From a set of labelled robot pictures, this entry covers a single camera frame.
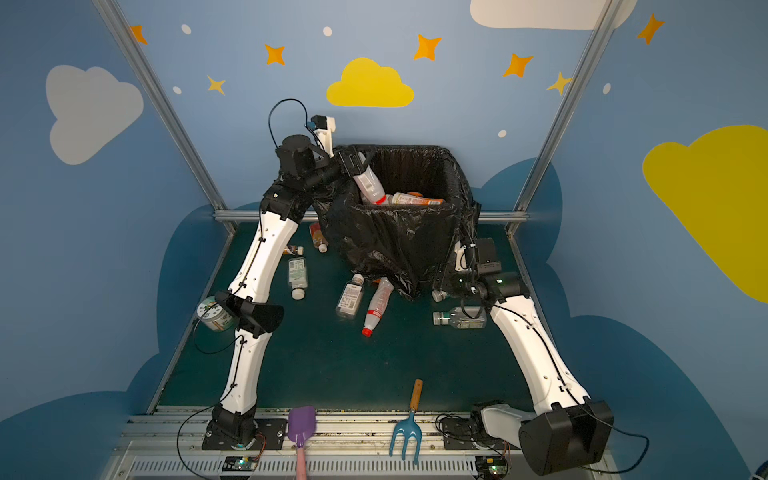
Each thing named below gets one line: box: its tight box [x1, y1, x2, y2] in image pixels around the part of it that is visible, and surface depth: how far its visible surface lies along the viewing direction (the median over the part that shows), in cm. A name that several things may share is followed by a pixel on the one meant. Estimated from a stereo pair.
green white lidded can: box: [196, 296, 237, 332], surface depth 90 cm
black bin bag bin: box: [313, 145, 481, 301], surface depth 84 cm
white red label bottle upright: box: [362, 276, 395, 337], surface depth 96 cm
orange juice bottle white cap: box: [387, 192, 445, 206], surface depth 84 cm
